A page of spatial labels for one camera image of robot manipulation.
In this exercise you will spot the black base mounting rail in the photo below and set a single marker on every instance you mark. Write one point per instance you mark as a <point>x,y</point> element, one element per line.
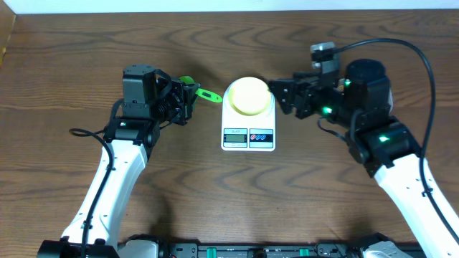
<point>375,245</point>

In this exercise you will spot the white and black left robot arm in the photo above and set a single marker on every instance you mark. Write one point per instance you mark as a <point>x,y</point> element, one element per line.
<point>126,148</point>

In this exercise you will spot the green plastic measuring scoop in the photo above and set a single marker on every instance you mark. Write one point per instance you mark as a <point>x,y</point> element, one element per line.
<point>205,94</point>

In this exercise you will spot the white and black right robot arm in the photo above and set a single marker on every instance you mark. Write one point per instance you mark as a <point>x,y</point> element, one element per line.
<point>362,102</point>

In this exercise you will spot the white digital kitchen scale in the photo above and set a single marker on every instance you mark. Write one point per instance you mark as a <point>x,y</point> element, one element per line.
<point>248,133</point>

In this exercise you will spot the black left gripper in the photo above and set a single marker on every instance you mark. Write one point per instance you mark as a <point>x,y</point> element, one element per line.
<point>183,94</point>

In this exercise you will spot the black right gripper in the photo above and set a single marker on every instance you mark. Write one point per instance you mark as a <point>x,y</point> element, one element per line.
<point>306,87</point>

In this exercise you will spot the yellow plastic bowl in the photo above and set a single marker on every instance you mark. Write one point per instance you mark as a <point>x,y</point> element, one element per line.
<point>249,96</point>

